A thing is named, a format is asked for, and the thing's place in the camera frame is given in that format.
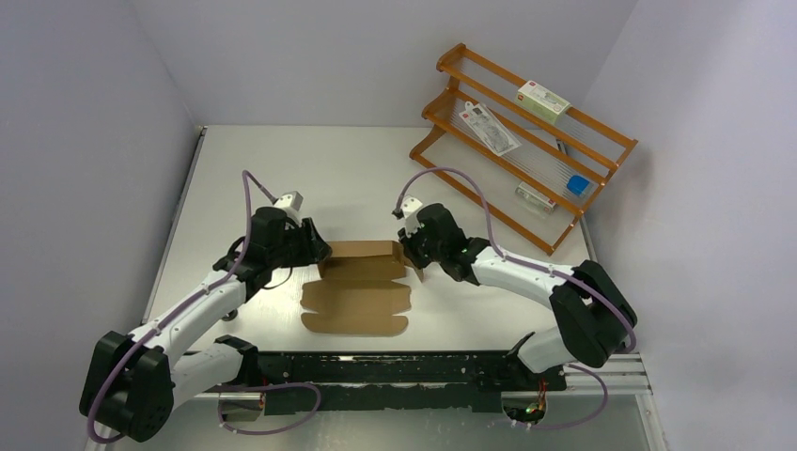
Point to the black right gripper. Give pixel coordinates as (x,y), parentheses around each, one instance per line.
(408,248)

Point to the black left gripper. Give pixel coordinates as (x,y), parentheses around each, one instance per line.
(314,248)

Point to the brown cardboard box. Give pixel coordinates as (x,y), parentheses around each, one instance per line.
(360,290)

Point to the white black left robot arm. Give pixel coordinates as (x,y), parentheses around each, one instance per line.
(136,380)

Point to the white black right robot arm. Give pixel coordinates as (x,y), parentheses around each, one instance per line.
(593,320)

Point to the white green small box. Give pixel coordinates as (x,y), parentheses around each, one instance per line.
(541,102)

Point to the orange wooden rack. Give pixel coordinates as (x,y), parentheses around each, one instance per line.
(578,144)

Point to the clear plastic blister package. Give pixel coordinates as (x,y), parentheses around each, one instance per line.
(489,130)

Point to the blue small block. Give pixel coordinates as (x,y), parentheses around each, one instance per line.
(579,186)

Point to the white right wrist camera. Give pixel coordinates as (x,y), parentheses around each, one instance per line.
(406,211)

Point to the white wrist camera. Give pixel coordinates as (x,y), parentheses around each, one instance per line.
(291,203)
(406,211)

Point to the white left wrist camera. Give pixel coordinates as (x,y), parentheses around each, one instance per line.
(291,203)

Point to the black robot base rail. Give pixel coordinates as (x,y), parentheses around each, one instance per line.
(399,380)

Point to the aluminium frame profile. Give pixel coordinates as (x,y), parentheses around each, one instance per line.
(622,375)

